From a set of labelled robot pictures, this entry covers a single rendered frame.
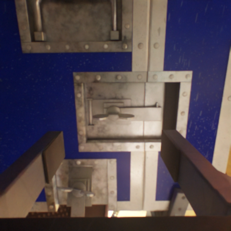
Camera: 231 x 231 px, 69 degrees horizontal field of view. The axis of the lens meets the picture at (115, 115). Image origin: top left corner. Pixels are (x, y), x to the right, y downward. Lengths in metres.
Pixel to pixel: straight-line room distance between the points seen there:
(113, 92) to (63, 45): 0.10
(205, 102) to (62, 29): 0.24
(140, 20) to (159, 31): 0.03
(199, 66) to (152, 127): 0.12
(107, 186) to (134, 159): 0.08
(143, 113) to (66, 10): 0.19
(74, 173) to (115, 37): 0.23
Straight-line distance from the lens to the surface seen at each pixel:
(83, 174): 0.32
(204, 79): 0.28
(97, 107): 0.27
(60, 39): 0.28
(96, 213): 1.32
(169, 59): 0.26
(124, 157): 0.29
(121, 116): 0.24
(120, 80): 0.25
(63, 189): 0.29
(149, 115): 0.27
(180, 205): 0.35
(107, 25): 0.27
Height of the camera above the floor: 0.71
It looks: 15 degrees up
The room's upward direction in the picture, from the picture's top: 179 degrees clockwise
